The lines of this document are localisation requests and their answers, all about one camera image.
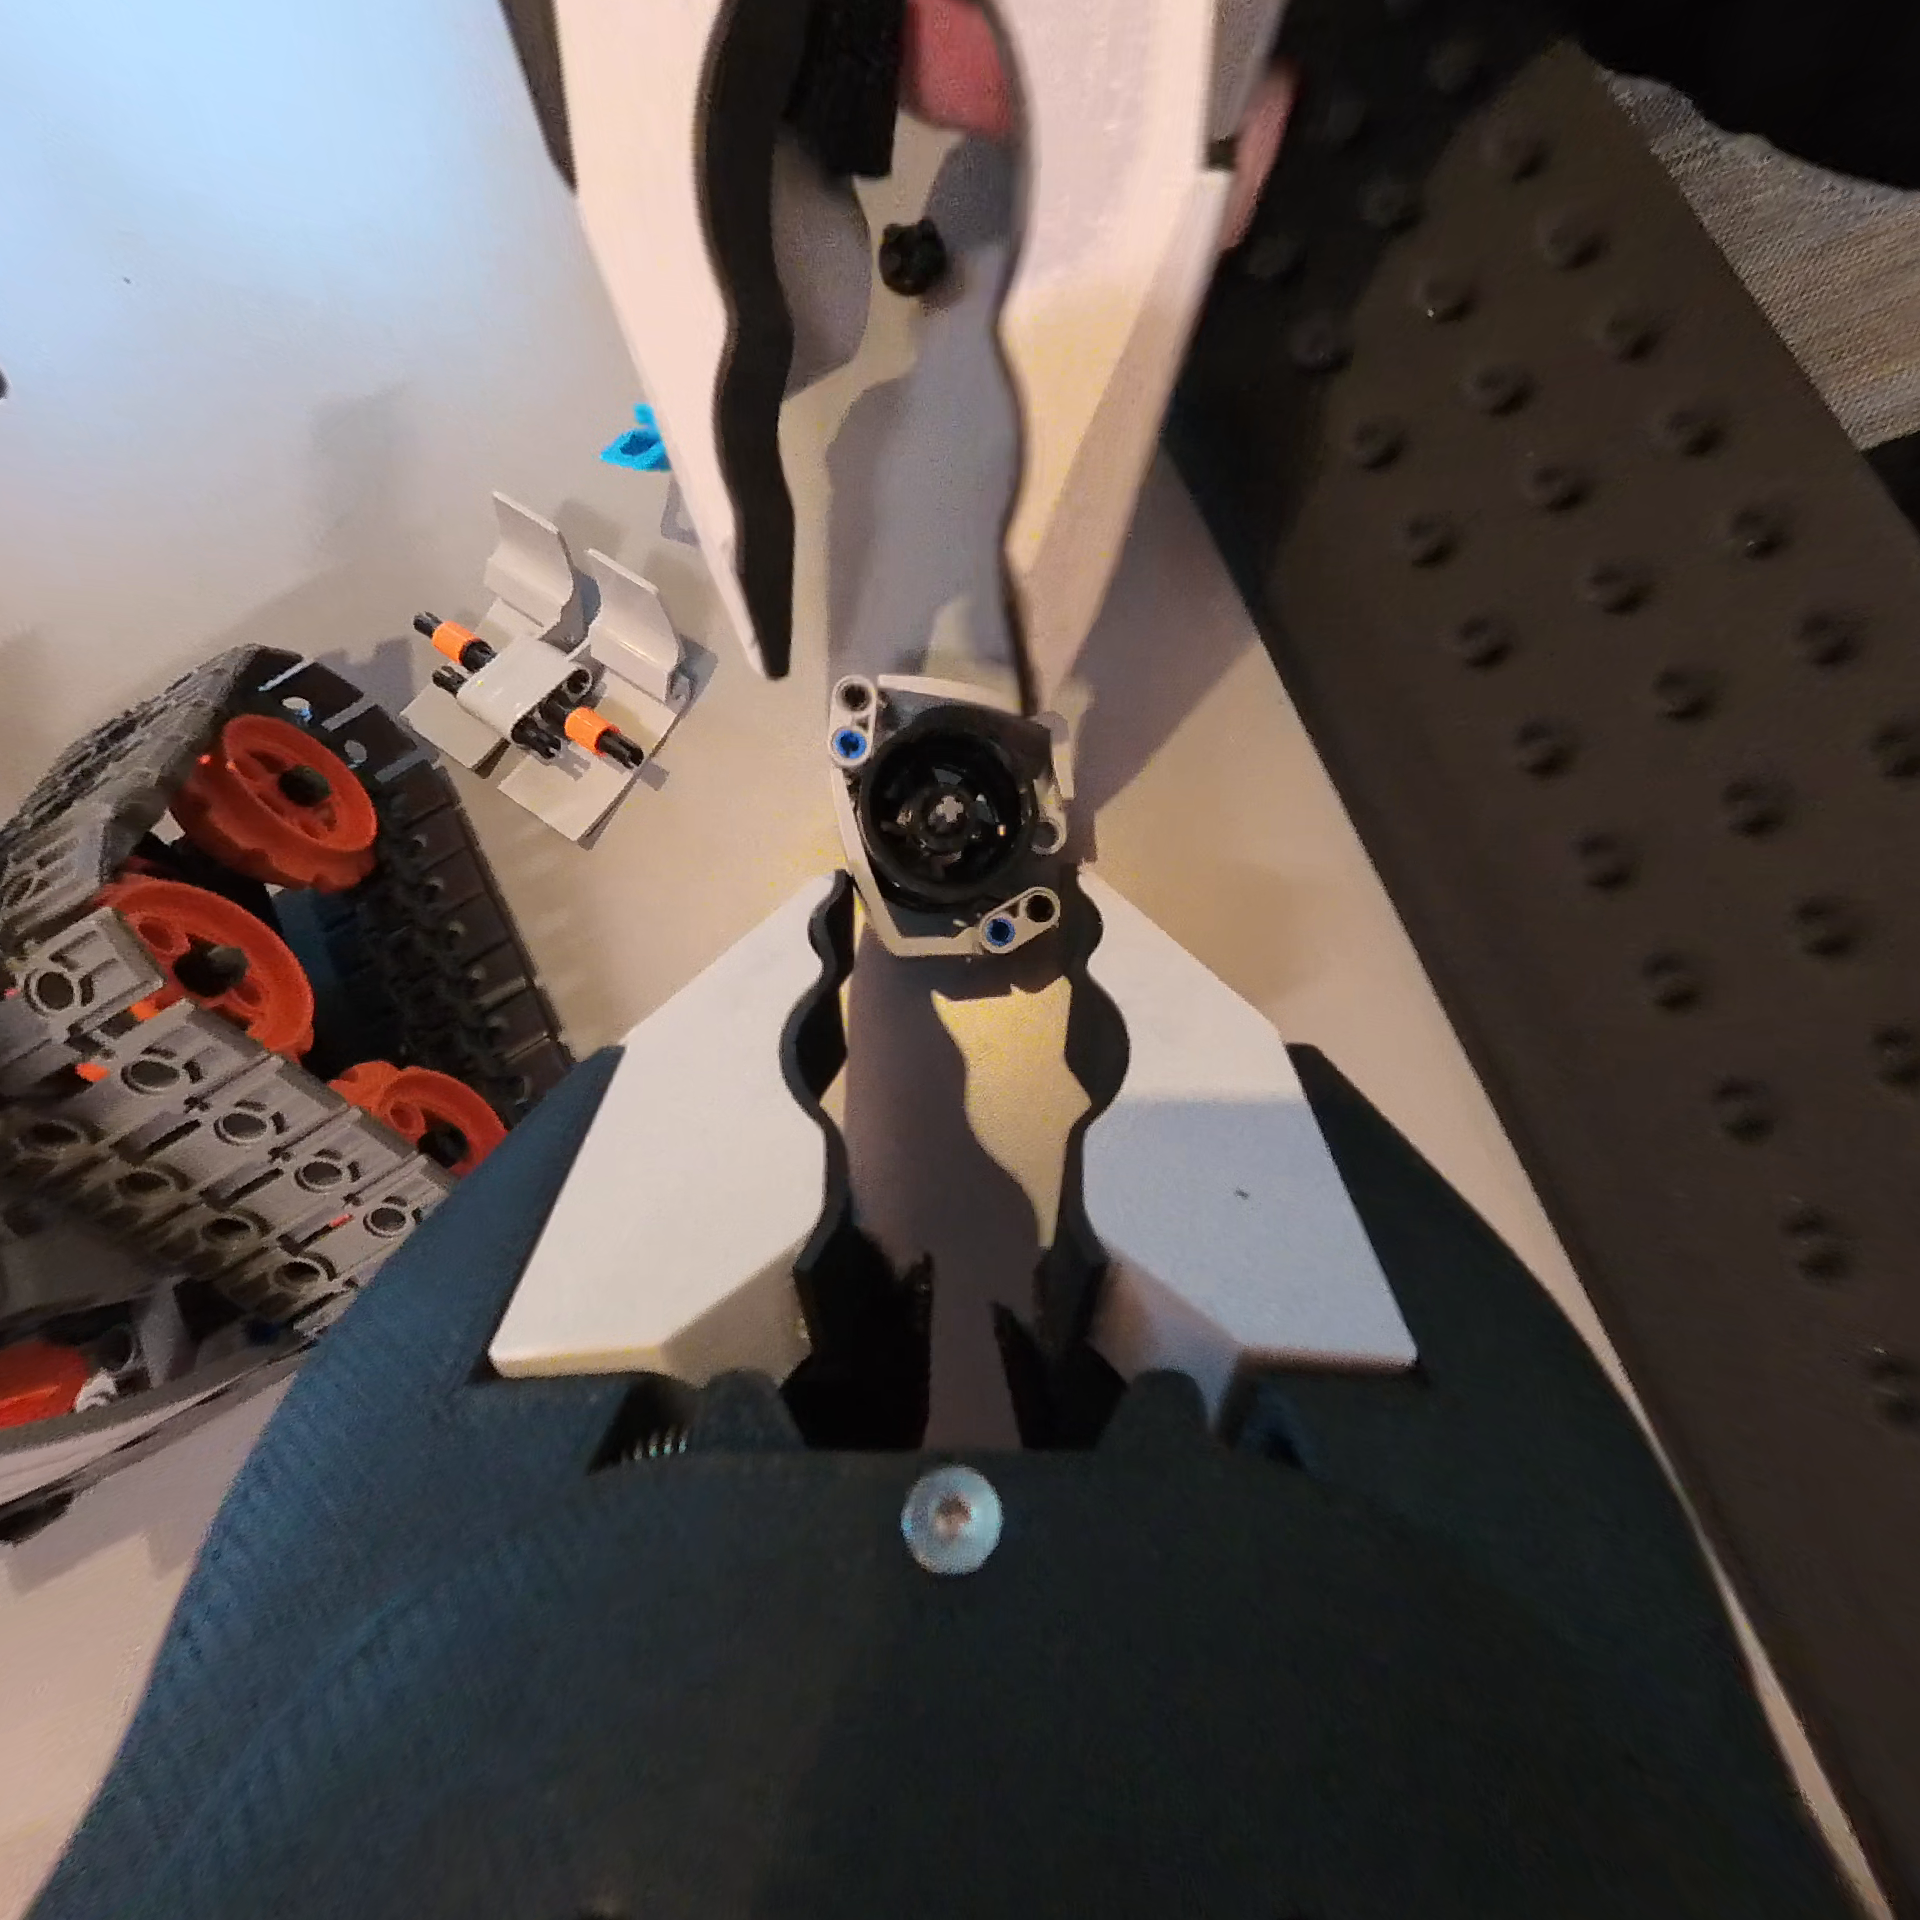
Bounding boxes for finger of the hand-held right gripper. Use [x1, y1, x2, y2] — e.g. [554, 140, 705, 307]
[993, 0, 1296, 711]
[550, 0, 797, 684]

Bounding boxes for black toy wheel hub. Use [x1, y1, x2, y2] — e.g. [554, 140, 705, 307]
[854, 706, 1054, 920]

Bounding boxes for person's right forearm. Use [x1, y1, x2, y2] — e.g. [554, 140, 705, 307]
[1558, 0, 1920, 185]

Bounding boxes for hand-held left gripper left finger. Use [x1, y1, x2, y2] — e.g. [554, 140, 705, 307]
[486, 874, 859, 1378]

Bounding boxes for grey orange tracked toy robot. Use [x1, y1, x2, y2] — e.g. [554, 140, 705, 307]
[0, 644, 579, 1537]

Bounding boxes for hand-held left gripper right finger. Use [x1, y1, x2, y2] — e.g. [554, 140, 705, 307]
[1049, 874, 1419, 1421]

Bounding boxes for person's right hand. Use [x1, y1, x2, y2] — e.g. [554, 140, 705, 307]
[895, 0, 1024, 136]

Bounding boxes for dark dimpled mat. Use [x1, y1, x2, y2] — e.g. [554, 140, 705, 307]
[1169, 45, 1920, 1876]

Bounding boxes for grey toy connector piece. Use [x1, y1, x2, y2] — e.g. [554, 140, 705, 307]
[824, 677, 1071, 960]

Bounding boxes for grey block assembly orange pins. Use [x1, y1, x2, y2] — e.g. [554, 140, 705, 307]
[399, 490, 691, 845]

